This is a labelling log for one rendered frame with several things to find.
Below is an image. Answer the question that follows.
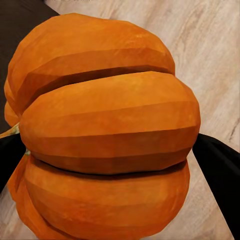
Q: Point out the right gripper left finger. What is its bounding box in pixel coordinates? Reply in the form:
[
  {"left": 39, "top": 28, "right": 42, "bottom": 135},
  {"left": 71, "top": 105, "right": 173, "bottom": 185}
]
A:
[{"left": 0, "top": 133, "right": 26, "bottom": 193}]

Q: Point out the pumpkin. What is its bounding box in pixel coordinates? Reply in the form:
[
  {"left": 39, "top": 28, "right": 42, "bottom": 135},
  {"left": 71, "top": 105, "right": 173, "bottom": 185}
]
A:
[{"left": 0, "top": 13, "right": 201, "bottom": 240}]

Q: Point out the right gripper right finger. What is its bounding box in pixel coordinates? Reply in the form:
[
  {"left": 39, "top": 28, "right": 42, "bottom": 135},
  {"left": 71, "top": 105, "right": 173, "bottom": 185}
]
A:
[{"left": 192, "top": 133, "right": 240, "bottom": 240}]

